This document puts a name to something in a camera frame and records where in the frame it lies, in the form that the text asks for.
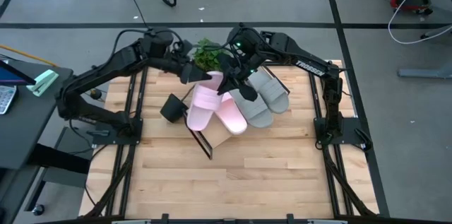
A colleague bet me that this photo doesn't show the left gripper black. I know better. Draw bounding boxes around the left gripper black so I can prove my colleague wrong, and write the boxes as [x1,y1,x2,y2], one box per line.
[174,59,214,85]

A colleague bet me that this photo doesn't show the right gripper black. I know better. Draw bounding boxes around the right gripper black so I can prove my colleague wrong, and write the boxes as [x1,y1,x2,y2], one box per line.
[216,52,266,102]

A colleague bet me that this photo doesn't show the grey slide sandal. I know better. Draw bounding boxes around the grey slide sandal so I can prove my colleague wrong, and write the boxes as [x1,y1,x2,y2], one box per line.
[229,85,275,129]
[246,67,291,115]

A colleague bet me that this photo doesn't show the pink slide sandal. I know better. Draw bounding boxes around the pink slide sandal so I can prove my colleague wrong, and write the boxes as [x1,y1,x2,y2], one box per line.
[214,92,249,136]
[186,71,225,132]

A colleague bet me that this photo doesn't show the wooden shelf with black frame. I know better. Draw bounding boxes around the wooden shelf with black frame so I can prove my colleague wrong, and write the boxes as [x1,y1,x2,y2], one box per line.
[182,63,292,161]

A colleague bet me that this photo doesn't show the green leafy plant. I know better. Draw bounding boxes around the green leafy plant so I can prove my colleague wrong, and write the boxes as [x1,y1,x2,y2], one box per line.
[192,38,230,73]

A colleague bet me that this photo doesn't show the black plant pot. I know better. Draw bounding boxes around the black plant pot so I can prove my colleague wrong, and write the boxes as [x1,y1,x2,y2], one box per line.
[160,93,189,124]

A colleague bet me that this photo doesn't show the mint green stapler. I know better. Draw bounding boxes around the mint green stapler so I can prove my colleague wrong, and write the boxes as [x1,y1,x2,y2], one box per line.
[26,69,60,98]

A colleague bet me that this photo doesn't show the yellow rod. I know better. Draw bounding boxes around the yellow rod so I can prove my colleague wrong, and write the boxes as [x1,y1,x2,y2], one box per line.
[0,44,58,67]

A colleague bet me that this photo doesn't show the black desk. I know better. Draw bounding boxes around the black desk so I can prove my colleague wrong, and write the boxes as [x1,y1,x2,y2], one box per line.
[0,59,91,224]

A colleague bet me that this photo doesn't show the grey desk leg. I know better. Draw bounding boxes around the grey desk leg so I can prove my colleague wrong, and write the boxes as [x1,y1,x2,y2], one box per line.
[397,24,452,79]

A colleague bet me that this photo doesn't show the dark tablet screen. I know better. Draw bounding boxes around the dark tablet screen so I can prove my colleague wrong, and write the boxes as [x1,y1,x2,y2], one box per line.
[0,59,37,87]

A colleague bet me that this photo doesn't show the white calculator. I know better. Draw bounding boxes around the white calculator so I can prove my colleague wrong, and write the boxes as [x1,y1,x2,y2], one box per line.
[0,85,18,116]

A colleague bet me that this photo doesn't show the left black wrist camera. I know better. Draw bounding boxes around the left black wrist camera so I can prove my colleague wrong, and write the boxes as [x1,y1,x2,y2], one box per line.
[172,39,194,59]

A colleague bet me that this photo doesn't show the black table frame rails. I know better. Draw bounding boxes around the black table frame rails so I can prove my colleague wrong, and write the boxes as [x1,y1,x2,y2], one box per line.
[79,59,381,224]

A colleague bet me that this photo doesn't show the white floor cable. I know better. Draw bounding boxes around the white floor cable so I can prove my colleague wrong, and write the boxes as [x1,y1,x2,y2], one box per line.
[387,0,452,45]

